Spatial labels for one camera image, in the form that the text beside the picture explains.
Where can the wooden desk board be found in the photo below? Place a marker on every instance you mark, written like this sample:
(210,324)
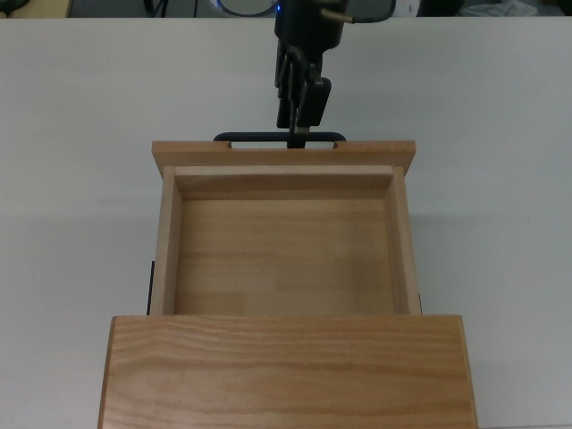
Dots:
(40,8)

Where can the wooden drawer cabinet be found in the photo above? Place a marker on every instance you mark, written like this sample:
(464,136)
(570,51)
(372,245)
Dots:
(286,375)

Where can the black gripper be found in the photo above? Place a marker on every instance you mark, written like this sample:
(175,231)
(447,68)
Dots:
(308,24)

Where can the clear plastic bag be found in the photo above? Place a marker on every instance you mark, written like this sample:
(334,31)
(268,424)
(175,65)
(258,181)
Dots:
(500,10)

